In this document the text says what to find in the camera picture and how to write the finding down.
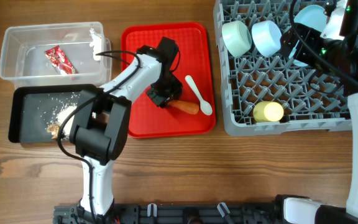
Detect brown food scrap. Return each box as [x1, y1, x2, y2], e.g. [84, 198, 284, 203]
[47, 123, 60, 139]

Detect orange carrot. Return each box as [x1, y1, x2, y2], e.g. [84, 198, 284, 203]
[168, 100, 200, 114]

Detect white rice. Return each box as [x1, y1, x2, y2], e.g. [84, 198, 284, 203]
[40, 92, 80, 139]

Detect grey dishwasher rack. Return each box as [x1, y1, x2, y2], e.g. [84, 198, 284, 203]
[214, 1, 352, 136]

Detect light blue plate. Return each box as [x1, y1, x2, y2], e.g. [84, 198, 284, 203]
[289, 4, 328, 68]

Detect red snack wrapper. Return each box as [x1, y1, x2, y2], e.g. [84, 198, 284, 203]
[45, 45, 76, 75]

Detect mint green bowl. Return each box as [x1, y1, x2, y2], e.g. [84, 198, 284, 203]
[222, 21, 252, 57]

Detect yellow plastic cup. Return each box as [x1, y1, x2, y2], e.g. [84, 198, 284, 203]
[252, 101, 284, 122]

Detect clear plastic bin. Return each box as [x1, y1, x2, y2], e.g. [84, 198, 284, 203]
[0, 22, 112, 88]

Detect white plastic spoon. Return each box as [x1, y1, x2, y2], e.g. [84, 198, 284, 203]
[185, 75, 213, 116]

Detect red serving tray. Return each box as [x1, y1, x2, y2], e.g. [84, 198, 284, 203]
[121, 22, 216, 139]

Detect white tissue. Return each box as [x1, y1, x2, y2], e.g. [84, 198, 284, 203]
[89, 28, 102, 61]

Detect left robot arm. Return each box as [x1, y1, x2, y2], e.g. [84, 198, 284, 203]
[69, 37, 183, 223]

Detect light blue bowl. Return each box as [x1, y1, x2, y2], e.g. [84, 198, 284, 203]
[251, 21, 282, 57]

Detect black waste tray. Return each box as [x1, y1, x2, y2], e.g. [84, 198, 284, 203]
[8, 84, 96, 144]

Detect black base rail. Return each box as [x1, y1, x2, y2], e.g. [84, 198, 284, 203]
[52, 202, 299, 224]

